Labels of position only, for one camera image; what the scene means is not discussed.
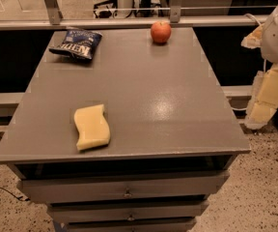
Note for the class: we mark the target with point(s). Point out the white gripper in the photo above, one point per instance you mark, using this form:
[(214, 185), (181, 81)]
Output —
[(264, 97)]

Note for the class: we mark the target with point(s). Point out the red apple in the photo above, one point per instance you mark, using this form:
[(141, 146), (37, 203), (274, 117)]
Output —
[(160, 32)]

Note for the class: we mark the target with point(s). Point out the yellow sponge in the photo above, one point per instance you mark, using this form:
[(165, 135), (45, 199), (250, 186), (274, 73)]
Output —
[(93, 129)]

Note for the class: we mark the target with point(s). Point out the blue chip bag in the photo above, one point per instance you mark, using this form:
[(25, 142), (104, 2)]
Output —
[(78, 44)]

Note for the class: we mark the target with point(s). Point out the metal guard rail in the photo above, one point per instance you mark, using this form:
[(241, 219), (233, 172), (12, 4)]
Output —
[(65, 14)]

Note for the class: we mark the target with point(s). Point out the grey drawer cabinet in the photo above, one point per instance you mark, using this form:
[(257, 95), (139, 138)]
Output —
[(173, 136)]

